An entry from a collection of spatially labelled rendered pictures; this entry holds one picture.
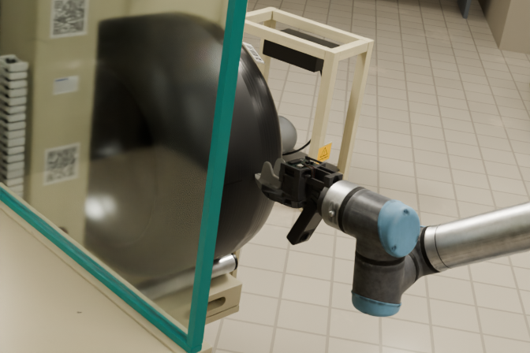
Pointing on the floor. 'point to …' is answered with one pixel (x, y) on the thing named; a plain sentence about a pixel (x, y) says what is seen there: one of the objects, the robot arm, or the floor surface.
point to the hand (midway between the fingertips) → (260, 180)
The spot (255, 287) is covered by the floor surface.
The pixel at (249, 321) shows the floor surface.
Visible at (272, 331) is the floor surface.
